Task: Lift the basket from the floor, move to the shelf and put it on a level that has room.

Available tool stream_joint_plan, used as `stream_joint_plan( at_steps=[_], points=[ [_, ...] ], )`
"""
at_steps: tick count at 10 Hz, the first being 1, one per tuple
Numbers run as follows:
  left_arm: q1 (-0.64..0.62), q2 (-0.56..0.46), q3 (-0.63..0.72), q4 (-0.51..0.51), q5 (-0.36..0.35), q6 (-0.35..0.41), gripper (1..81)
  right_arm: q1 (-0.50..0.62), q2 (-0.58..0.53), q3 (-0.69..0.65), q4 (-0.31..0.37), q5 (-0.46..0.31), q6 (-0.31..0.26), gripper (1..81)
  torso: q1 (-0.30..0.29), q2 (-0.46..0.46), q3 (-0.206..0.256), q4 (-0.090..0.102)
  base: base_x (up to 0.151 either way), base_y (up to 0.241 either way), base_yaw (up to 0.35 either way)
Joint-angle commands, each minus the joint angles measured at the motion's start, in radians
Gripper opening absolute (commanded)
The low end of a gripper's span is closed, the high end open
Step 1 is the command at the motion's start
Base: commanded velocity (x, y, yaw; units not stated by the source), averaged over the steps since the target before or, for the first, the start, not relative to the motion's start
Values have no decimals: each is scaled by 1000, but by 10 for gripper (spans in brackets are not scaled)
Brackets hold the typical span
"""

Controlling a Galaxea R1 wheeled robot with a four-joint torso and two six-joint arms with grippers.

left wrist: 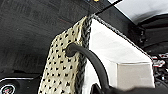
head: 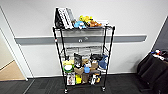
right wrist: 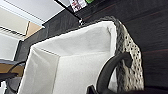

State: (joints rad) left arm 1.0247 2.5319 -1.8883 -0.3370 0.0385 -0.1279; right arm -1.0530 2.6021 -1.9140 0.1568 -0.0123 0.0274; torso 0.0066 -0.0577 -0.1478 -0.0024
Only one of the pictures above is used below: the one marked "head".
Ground black and white packet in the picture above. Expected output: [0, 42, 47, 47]
[89, 73, 102, 86]

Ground brown cardboard box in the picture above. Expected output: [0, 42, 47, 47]
[73, 66, 85, 75]

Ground orange plush toy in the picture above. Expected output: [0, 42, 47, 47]
[87, 19, 103, 28]

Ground grey book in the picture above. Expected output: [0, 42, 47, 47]
[65, 7, 77, 28]

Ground white book with print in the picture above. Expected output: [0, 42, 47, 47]
[58, 7, 72, 30]

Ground white door frame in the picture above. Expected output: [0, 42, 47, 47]
[0, 6, 34, 80]

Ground yellow plush toy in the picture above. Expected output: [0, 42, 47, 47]
[78, 14, 94, 25]

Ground white printed box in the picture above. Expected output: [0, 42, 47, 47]
[66, 72, 77, 87]

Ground small blue orange item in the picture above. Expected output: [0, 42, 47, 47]
[153, 49, 162, 56]

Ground flat black pouch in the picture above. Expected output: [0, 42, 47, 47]
[90, 53, 103, 62]

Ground long grey wall band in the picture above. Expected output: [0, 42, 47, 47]
[13, 34, 148, 46]

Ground small blue cup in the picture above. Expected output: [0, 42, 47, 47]
[83, 63, 91, 74]

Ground black chair with dark cloth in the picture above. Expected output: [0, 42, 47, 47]
[136, 49, 168, 93]

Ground yellow packet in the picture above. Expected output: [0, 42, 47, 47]
[75, 74, 83, 85]

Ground blue plush toy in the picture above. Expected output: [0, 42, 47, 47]
[73, 20, 87, 30]

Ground brown paper bag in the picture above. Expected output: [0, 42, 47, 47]
[81, 73, 91, 84]

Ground brown box with label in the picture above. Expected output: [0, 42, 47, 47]
[89, 60, 100, 71]

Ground black wire shelf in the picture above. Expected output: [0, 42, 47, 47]
[52, 25, 116, 93]

